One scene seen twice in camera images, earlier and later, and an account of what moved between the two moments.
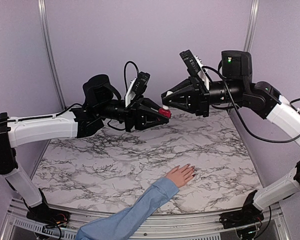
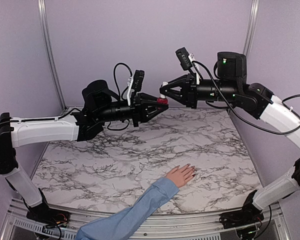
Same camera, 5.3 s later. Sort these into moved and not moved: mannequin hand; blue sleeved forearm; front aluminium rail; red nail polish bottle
Moved: red nail polish bottle
Not moved: mannequin hand; blue sleeved forearm; front aluminium rail
